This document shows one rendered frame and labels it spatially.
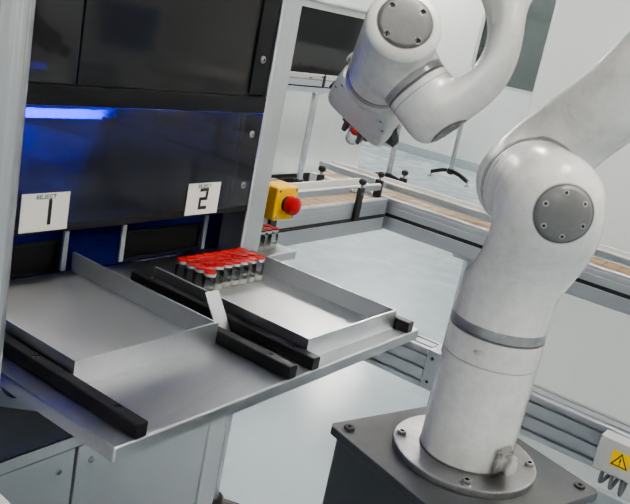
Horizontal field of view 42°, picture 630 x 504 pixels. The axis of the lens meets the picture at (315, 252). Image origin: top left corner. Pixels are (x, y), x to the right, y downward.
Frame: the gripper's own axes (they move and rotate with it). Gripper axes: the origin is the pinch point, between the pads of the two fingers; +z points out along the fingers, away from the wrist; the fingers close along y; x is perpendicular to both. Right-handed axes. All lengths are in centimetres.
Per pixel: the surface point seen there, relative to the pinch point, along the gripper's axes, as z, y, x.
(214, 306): 16.2, 2.3, -31.7
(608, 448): 85, 88, 16
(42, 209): 11.0, -25.5, -39.8
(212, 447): 73, 18, -49
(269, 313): 27.6, 8.6, -25.1
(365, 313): 33.6, 20.6, -12.2
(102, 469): 49, 6, -65
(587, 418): 91, 81, 20
